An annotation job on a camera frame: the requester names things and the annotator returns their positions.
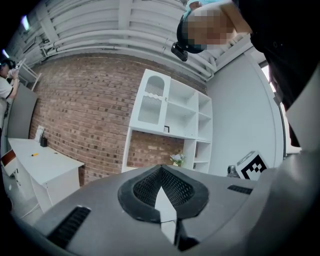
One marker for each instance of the brown and white board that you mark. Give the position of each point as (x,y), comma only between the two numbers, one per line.
(8,160)

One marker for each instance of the white paper sign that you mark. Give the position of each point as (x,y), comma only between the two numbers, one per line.
(38,132)

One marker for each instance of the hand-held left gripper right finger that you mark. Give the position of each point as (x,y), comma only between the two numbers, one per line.
(215,195)

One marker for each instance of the black framed window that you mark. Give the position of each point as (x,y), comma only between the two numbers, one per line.
(265,75)

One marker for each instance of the plain white desk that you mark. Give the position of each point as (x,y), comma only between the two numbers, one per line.
(45,170)

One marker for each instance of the person's black clothing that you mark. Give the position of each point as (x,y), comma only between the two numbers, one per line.
(287,37)

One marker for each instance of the small black box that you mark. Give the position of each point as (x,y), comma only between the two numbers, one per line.
(43,142)

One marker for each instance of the white vase with flowers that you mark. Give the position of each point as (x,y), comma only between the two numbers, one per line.
(178,159)

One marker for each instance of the teal headband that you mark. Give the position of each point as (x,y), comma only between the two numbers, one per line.
(190,8)

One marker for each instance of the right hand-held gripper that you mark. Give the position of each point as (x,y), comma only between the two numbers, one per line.
(252,167)

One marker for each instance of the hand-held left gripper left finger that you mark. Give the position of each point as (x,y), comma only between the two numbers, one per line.
(100,212)

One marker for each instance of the ceiling light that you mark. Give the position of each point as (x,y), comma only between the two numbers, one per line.
(25,22)
(5,53)

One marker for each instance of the black head-worn camera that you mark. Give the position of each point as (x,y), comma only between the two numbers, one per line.
(179,52)

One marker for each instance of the person's head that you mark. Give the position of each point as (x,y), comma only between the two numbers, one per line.
(212,27)

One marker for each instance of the yellow and black tool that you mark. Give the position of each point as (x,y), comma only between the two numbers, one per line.
(34,154)

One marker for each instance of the white desk with shelf hutch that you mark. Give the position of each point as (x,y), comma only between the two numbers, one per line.
(182,115)

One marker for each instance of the grey partition panel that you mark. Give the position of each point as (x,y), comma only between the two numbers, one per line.
(22,112)

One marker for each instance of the white arched cabinet door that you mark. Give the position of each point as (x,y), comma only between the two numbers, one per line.
(151,100)

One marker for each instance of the white metal rack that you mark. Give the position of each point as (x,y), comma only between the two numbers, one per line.
(30,73)

